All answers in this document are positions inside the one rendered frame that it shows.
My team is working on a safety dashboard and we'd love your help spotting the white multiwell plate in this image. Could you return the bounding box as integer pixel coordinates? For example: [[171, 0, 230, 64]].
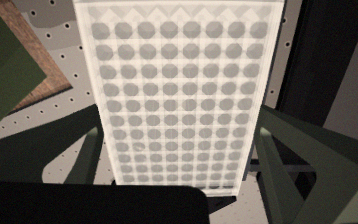
[[72, 0, 285, 197]]

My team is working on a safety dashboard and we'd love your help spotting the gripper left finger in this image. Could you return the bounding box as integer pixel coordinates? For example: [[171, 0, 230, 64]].
[[0, 103, 104, 184]]

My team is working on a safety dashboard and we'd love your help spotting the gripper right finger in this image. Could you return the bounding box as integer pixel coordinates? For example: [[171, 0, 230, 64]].
[[253, 104, 358, 224]]

